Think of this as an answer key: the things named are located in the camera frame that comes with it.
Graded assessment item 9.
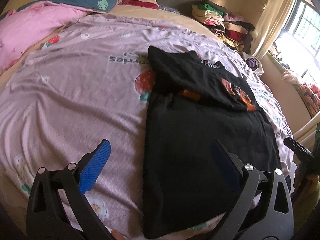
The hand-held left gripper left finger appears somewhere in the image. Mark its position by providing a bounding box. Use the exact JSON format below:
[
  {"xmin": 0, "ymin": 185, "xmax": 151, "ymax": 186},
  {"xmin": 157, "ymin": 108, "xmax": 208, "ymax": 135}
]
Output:
[{"xmin": 26, "ymin": 139, "xmax": 115, "ymax": 240}]

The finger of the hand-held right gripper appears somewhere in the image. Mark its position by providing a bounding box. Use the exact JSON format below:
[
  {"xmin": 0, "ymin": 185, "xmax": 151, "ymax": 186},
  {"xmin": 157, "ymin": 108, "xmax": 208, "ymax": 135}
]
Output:
[{"xmin": 284, "ymin": 136, "xmax": 315, "ymax": 167}]

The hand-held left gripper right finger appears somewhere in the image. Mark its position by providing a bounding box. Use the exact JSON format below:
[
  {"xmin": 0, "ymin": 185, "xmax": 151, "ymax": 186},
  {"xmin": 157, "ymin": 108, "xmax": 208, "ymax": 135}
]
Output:
[{"xmin": 210, "ymin": 139, "xmax": 294, "ymax": 240}]

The black sweater with orange cuffs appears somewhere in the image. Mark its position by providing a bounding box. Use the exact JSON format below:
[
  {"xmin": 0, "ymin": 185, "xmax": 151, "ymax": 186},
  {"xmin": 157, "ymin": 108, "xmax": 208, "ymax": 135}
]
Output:
[{"xmin": 144, "ymin": 45, "xmax": 282, "ymax": 239}]

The crumpled colourful clothes heap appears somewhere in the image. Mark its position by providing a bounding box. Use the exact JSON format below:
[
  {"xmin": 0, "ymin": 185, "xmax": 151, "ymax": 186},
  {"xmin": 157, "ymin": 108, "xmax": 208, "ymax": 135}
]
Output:
[{"xmin": 267, "ymin": 45, "xmax": 320, "ymax": 115}]

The pile of folded clothes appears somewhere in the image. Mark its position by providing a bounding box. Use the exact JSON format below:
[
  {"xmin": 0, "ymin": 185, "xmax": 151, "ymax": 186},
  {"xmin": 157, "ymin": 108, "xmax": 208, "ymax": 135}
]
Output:
[{"xmin": 191, "ymin": 0, "xmax": 255, "ymax": 53}]

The lilac strawberry print duvet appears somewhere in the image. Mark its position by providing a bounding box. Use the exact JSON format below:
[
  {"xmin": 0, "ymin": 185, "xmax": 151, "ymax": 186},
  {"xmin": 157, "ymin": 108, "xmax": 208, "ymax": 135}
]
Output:
[{"xmin": 0, "ymin": 14, "xmax": 298, "ymax": 240}]

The bag with purple cloth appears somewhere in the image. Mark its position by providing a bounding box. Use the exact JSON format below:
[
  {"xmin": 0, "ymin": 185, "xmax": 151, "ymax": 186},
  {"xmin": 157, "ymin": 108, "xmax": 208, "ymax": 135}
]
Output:
[{"xmin": 244, "ymin": 52, "xmax": 264, "ymax": 74}]

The cream curtain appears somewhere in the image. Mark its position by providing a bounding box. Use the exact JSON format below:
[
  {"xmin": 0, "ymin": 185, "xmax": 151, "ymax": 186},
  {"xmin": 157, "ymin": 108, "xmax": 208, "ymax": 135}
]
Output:
[{"xmin": 250, "ymin": 0, "xmax": 299, "ymax": 58}]

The pink quilt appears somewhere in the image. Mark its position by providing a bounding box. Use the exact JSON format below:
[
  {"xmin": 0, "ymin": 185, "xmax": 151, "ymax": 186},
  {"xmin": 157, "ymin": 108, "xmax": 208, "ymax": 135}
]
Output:
[{"xmin": 0, "ymin": 1, "xmax": 93, "ymax": 74}]

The beige bed sheet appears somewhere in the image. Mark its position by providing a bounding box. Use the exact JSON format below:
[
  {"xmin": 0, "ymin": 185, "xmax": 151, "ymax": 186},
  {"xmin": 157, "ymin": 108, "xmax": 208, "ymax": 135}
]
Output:
[{"xmin": 110, "ymin": 5, "xmax": 218, "ymax": 40}]

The red and cream pillow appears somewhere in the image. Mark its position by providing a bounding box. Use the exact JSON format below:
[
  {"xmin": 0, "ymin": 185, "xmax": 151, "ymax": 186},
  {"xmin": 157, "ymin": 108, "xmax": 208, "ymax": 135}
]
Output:
[{"xmin": 121, "ymin": 0, "xmax": 159, "ymax": 10}]

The grey patterned cloth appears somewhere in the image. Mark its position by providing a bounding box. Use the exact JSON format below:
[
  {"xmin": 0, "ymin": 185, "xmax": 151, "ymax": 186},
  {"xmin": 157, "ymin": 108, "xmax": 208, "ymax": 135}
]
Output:
[{"xmin": 159, "ymin": 4, "xmax": 179, "ymax": 14}]

